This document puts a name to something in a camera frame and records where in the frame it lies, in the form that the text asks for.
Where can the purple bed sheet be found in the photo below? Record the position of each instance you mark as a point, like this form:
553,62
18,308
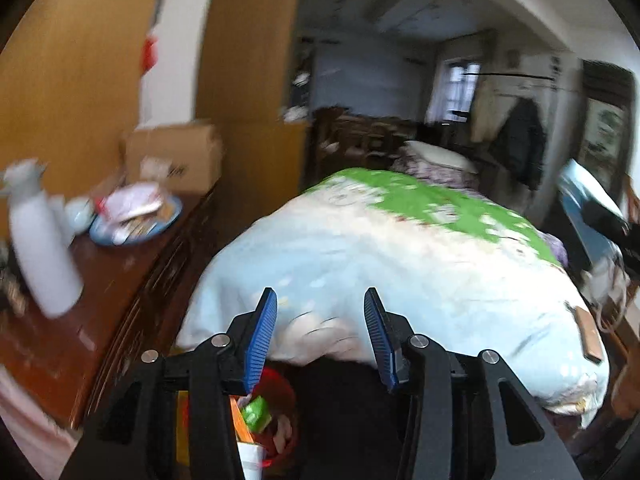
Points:
556,250

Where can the blue face mask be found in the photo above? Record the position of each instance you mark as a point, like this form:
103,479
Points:
580,195

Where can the white projection screen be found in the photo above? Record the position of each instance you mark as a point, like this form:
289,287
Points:
365,80

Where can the yellow plastic container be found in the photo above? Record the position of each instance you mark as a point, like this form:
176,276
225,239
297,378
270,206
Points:
182,425

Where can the dark glass jar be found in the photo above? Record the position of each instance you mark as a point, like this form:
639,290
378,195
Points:
10,285

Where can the wooden table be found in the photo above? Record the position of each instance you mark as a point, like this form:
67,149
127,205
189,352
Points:
360,135

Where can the white pillow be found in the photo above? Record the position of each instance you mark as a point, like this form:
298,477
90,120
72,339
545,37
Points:
440,155

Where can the dark wooden sideboard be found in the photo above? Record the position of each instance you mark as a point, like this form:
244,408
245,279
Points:
100,300

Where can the cardboard box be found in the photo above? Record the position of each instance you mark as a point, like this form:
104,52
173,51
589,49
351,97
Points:
190,155

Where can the dark framed painting panel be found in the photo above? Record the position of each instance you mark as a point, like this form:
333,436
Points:
605,130

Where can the white thermos jug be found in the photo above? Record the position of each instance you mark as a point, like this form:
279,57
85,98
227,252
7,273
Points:
45,250

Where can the brown flat object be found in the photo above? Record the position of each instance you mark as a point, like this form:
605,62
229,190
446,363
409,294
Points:
587,335

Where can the cartoon print quilt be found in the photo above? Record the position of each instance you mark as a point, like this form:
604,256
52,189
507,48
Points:
375,240

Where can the wooden door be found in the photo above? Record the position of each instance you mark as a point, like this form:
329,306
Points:
75,85

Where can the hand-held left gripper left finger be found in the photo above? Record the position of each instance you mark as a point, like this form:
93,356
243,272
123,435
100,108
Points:
262,340

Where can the white paper cup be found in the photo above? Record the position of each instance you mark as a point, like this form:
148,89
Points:
250,460

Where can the pink snack packet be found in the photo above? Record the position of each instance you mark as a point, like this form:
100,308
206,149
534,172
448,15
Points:
132,202

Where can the black jacket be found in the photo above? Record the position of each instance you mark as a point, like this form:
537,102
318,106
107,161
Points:
520,145

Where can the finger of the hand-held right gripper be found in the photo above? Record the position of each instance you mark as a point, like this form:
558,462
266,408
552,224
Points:
605,219

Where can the tall wooden wardrobe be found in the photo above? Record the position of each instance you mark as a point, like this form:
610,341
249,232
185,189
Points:
250,60

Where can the blue snack plate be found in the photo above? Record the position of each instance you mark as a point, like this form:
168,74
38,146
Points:
150,232

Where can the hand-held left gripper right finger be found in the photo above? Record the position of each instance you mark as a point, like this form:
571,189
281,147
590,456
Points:
380,340

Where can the red hanging ornament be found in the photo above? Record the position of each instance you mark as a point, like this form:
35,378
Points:
149,52

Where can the red mesh basket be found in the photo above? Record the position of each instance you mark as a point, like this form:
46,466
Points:
280,390

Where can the window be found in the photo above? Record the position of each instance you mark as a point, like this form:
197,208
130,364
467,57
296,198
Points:
460,85

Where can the orange green box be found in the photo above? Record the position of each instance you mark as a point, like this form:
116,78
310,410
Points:
257,412

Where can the beige coat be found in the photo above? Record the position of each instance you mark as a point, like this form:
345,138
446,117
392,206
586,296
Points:
487,115

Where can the black metal coat rack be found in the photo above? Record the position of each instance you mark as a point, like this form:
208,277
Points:
510,76

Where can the pale ceramic lidded cup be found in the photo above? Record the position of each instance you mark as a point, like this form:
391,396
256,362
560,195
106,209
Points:
80,215

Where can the ceiling tube lamp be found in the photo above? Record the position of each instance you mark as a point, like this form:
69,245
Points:
385,4

